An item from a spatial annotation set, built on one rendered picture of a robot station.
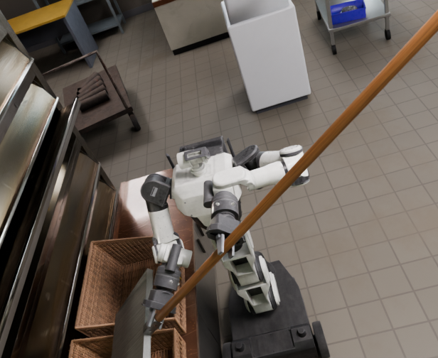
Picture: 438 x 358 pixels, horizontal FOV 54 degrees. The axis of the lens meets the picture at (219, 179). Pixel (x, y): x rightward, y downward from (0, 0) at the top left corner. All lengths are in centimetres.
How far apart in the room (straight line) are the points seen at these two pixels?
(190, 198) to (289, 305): 122
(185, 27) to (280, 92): 221
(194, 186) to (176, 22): 455
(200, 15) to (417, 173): 366
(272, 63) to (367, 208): 167
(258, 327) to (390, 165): 169
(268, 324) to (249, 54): 244
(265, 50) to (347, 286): 223
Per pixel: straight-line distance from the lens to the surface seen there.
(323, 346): 258
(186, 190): 172
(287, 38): 412
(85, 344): 228
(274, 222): 335
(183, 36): 619
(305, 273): 303
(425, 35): 103
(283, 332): 262
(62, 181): 256
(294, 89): 437
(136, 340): 178
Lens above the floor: 248
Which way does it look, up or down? 40 degrees down
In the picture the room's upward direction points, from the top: 23 degrees counter-clockwise
